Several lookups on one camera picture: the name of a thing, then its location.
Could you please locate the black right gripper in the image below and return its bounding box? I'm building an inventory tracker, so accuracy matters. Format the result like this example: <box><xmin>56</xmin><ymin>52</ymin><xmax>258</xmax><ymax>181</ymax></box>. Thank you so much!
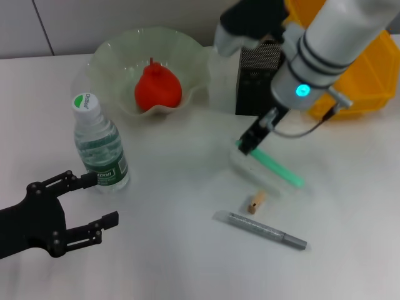
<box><xmin>237</xmin><ymin>107</ymin><xmax>293</xmax><ymax>156</ymax></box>

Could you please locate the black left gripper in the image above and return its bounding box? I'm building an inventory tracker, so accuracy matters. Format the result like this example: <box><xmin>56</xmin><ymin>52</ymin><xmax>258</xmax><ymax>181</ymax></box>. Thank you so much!
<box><xmin>0</xmin><ymin>170</ymin><xmax>120</xmax><ymax>260</ymax></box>

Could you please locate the mint green pen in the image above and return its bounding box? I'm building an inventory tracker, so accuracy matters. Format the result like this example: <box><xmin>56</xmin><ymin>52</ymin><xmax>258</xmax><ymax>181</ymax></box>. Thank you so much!
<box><xmin>234</xmin><ymin>139</ymin><xmax>306</xmax><ymax>188</ymax></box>

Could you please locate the small beige wooden block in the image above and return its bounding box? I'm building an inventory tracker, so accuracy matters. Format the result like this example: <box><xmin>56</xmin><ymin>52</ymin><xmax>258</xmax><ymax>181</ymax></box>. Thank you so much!
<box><xmin>247</xmin><ymin>191</ymin><xmax>267</xmax><ymax>216</ymax></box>

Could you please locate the clear green-label water bottle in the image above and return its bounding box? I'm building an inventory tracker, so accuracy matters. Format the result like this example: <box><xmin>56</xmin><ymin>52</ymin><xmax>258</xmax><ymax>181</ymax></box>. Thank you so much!
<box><xmin>71</xmin><ymin>92</ymin><xmax>131</xmax><ymax>194</ymax></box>

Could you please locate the grey marker pen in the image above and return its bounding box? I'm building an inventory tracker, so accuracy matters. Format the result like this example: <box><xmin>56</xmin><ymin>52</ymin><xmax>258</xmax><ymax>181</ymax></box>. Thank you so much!
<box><xmin>213</xmin><ymin>211</ymin><xmax>309</xmax><ymax>251</ymax></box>

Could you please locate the red-orange toy orange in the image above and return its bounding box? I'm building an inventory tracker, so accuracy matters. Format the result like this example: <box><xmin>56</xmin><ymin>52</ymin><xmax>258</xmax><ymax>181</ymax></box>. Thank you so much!
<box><xmin>134</xmin><ymin>57</ymin><xmax>183</xmax><ymax>112</ymax></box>

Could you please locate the black mesh pen holder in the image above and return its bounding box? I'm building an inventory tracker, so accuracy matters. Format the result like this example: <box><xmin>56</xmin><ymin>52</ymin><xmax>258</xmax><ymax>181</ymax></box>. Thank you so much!
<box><xmin>234</xmin><ymin>39</ymin><xmax>285</xmax><ymax>116</ymax></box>

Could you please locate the pale green glass fruit plate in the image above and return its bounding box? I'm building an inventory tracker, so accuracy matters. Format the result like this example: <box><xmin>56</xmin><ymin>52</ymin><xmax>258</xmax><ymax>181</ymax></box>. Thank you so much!
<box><xmin>87</xmin><ymin>27</ymin><xmax>210</xmax><ymax>118</ymax></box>

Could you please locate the yellow plastic bin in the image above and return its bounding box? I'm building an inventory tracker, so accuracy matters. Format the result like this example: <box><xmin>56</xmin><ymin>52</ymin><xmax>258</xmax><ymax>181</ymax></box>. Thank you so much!
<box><xmin>286</xmin><ymin>0</ymin><xmax>400</xmax><ymax>121</ymax></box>

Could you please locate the right arm connector cable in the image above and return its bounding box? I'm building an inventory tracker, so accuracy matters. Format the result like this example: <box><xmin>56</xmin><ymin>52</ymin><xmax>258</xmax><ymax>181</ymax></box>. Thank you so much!
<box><xmin>259</xmin><ymin>87</ymin><xmax>354</xmax><ymax>138</ymax></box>

